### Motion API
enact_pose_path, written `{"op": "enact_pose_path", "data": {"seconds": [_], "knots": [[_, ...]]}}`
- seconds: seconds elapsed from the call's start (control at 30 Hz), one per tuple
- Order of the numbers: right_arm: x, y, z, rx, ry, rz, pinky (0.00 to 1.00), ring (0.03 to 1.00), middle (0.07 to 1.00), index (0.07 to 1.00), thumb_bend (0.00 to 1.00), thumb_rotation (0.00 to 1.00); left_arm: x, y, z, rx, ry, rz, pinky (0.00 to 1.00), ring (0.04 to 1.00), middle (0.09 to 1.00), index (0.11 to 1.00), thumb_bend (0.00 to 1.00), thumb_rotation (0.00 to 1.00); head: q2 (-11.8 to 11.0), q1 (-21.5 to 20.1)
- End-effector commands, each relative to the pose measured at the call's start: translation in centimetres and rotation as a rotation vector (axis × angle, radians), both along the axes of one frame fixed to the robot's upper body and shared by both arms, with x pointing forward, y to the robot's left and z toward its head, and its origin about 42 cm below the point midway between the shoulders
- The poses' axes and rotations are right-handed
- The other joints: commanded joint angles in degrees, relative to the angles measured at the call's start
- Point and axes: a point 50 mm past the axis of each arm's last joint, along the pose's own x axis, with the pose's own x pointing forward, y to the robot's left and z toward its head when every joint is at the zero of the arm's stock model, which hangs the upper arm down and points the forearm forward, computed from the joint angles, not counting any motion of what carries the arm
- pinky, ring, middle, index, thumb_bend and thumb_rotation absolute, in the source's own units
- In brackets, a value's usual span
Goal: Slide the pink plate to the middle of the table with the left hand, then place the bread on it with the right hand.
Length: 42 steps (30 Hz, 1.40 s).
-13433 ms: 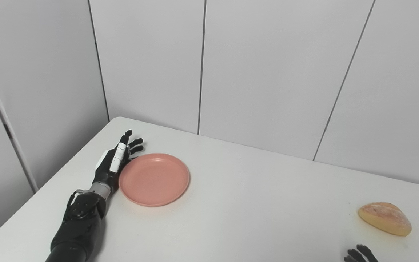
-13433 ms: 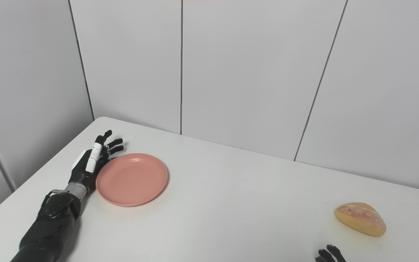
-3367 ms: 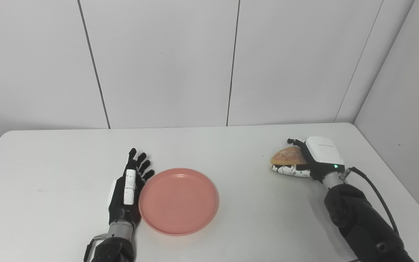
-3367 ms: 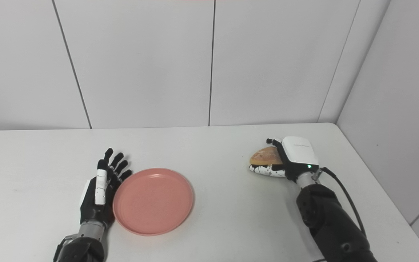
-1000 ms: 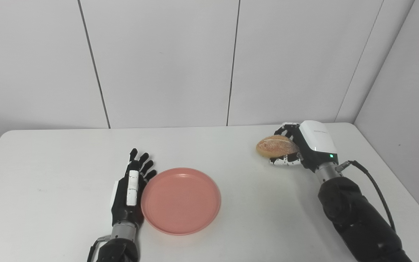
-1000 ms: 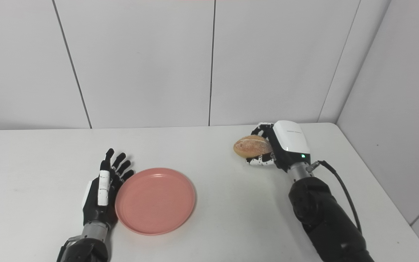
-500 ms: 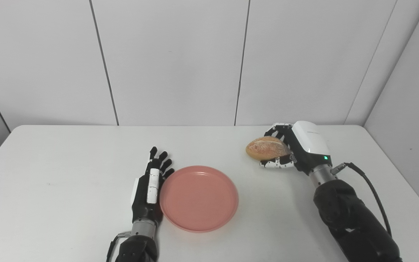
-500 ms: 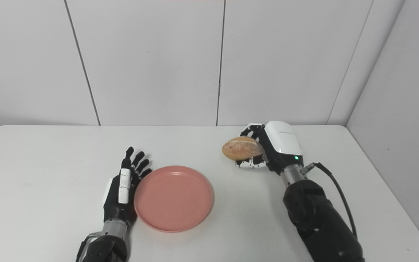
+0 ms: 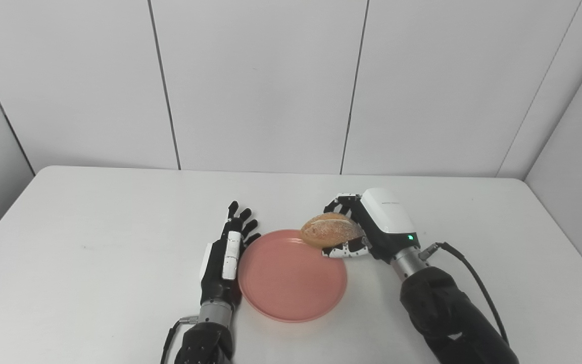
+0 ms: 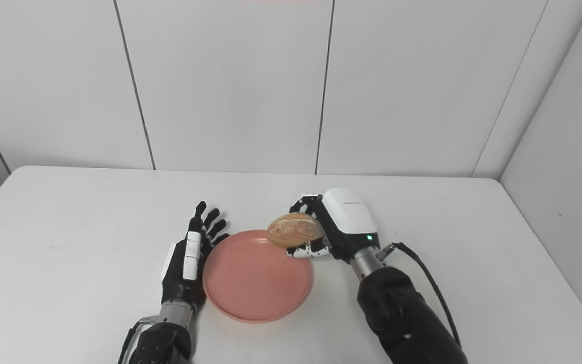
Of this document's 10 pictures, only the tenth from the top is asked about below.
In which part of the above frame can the golden crusty bread roll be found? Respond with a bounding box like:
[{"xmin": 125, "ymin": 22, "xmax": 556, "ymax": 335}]
[{"xmin": 266, "ymin": 212, "xmax": 327, "ymax": 249}]

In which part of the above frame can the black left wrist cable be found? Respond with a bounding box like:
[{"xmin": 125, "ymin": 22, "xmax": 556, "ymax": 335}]
[{"xmin": 117, "ymin": 316, "xmax": 159, "ymax": 364}]

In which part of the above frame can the pink round plate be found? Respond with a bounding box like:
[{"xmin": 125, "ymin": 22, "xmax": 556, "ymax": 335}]
[{"xmin": 202, "ymin": 230, "xmax": 314, "ymax": 323}]

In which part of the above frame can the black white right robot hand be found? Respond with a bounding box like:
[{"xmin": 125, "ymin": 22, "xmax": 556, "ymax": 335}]
[{"xmin": 287, "ymin": 188, "xmax": 380, "ymax": 264}]

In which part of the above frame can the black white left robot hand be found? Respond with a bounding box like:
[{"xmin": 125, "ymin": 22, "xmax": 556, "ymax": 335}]
[{"xmin": 161, "ymin": 201, "xmax": 230, "ymax": 308}]

